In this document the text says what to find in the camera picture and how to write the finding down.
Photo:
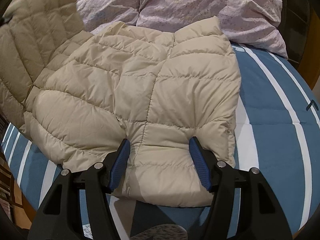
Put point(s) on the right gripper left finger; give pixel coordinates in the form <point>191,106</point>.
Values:
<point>78,197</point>

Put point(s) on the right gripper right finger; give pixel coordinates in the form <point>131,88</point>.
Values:
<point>260,213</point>

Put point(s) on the blue white striped bed sheet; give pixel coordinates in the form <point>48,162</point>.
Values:
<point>276,131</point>

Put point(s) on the beige quilted down jacket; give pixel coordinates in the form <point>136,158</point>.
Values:
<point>77,95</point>

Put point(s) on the lilac floral duvet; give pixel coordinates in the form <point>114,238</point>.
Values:
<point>252,22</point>

